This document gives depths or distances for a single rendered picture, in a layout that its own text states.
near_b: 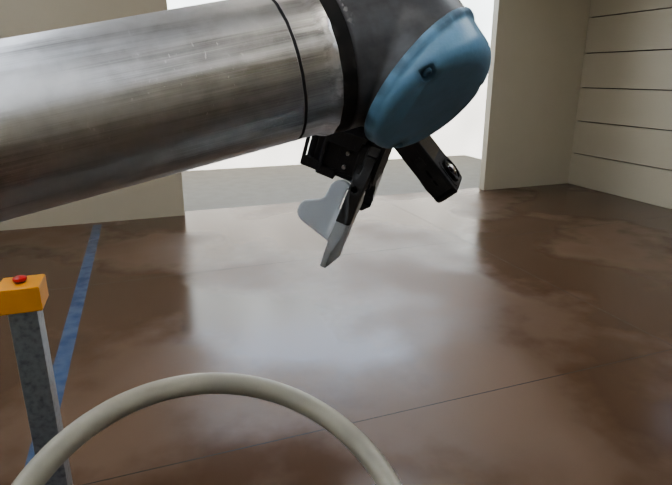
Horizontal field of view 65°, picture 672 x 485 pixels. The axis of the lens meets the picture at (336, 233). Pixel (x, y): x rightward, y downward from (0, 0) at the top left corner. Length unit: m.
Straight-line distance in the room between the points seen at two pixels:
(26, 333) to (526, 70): 7.66
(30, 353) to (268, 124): 1.70
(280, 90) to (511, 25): 8.13
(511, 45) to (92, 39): 8.18
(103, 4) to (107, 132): 6.45
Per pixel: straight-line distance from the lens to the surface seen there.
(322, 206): 0.55
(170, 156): 0.29
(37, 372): 1.97
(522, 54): 8.52
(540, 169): 8.98
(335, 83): 0.30
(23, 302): 1.85
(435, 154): 0.55
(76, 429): 0.75
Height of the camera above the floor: 1.69
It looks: 17 degrees down
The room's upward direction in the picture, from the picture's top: straight up
